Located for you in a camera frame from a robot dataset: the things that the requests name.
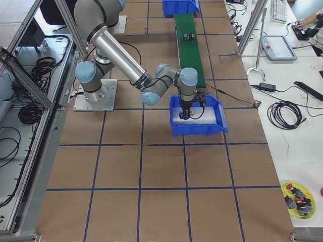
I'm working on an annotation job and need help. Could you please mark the red black conveyor wires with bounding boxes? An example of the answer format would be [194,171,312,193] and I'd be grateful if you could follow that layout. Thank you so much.
[206,84,260,108]

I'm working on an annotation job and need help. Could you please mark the yellow plate of buttons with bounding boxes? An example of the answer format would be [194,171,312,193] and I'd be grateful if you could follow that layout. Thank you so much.
[281,181,316,219]

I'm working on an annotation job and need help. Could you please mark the teach pendant tablet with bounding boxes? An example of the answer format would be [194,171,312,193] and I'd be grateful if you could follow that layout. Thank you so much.
[261,35,297,61]

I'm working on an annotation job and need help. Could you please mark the green handled grabber stick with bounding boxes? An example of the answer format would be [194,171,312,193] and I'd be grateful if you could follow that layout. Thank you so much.
[246,8,267,82]

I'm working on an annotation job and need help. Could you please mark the green conveyor belt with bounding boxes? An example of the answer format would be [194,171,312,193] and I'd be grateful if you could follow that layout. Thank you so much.
[174,14,206,88]

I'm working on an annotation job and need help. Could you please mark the left blue storage bin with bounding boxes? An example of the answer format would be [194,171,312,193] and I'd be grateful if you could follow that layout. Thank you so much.
[162,0,200,17]

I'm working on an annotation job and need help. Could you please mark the aluminium profile post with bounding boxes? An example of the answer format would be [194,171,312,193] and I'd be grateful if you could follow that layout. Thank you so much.
[236,0,267,57]

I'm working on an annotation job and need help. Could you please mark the white keyboard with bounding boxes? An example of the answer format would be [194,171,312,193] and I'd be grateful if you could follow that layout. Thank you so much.
[271,0,287,24]

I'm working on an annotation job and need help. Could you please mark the blue storage bin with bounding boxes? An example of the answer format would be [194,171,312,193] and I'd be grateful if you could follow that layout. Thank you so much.
[162,0,200,17]
[169,94,228,137]

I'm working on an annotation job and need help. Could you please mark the red push button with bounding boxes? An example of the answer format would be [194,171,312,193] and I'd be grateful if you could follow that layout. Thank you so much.
[183,33,195,41]

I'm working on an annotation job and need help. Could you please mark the right blue storage bin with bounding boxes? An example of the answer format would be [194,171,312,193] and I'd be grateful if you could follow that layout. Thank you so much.
[169,94,228,137]

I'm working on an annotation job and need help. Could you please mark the coiled black cable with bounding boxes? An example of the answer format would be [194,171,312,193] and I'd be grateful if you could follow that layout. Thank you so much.
[266,101,303,130]

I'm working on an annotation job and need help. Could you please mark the black power adapter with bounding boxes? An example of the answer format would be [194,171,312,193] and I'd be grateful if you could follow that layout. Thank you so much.
[259,82,277,92]

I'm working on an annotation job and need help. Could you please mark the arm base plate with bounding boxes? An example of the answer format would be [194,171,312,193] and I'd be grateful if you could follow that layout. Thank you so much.
[74,79,118,111]

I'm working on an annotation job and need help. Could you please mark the white foam pad right bin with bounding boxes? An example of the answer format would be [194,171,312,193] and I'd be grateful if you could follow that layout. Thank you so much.
[171,106,216,125]

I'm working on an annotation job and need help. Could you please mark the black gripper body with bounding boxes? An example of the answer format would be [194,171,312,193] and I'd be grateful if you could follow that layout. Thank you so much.
[180,98,195,116]

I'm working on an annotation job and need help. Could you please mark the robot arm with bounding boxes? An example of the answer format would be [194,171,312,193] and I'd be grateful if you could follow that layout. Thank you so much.
[74,1,198,120]

